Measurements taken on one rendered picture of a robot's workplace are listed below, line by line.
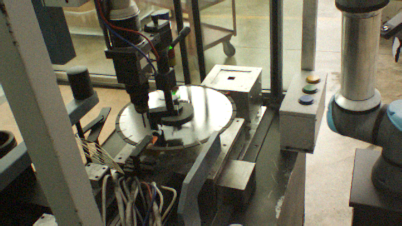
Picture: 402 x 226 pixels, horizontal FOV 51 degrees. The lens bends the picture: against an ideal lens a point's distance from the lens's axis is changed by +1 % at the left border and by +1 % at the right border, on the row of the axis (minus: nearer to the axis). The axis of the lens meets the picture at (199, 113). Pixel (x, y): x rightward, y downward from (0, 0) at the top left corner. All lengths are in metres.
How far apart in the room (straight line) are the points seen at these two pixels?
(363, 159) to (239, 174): 0.40
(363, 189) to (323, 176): 1.19
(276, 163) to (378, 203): 0.31
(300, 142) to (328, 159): 1.22
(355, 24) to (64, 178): 0.76
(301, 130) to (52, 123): 0.98
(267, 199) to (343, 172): 1.31
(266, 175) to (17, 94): 0.95
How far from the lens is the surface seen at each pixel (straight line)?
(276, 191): 1.22
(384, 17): 4.18
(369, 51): 1.07
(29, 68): 0.41
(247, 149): 1.36
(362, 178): 1.29
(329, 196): 2.32
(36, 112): 0.43
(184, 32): 1.04
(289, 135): 1.33
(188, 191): 0.89
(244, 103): 1.42
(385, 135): 1.17
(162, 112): 1.11
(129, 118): 1.23
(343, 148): 2.65
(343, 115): 1.18
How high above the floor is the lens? 1.58
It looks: 32 degrees down
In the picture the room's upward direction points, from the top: 7 degrees counter-clockwise
